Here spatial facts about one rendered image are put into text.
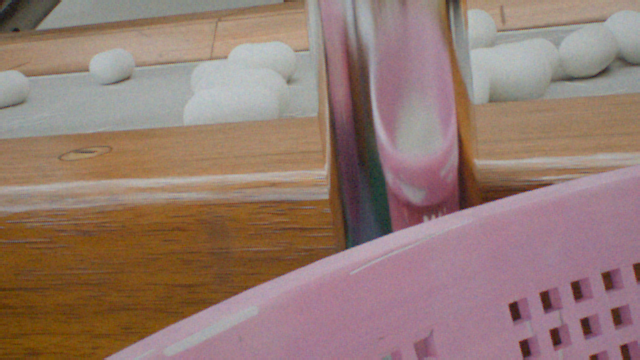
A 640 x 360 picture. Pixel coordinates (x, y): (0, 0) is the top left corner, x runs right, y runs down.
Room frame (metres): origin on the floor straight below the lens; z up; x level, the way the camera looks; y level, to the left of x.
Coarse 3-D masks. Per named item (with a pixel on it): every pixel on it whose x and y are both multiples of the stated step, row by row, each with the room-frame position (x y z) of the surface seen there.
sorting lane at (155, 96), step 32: (512, 32) 0.47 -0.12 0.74; (544, 32) 0.46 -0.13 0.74; (192, 64) 0.53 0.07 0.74; (32, 96) 0.48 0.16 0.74; (64, 96) 0.46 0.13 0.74; (96, 96) 0.45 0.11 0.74; (128, 96) 0.43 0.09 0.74; (160, 96) 0.42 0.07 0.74; (192, 96) 0.40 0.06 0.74; (544, 96) 0.30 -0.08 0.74; (0, 128) 0.38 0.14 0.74; (32, 128) 0.37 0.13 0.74; (64, 128) 0.36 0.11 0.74; (96, 128) 0.35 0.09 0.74; (128, 128) 0.34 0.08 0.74
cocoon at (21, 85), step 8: (0, 72) 0.45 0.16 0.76; (8, 72) 0.45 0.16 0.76; (16, 72) 0.46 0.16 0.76; (0, 80) 0.44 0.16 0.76; (8, 80) 0.45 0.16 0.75; (16, 80) 0.45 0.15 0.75; (24, 80) 0.45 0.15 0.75; (0, 88) 0.44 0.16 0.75; (8, 88) 0.44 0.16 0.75; (16, 88) 0.45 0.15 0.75; (24, 88) 0.45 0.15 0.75; (0, 96) 0.44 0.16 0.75; (8, 96) 0.44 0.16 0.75; (16, 96) 0.45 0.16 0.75; (24, 96) 0.45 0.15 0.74; (0, 104) 0.44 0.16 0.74; (8, 104) 0.45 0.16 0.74
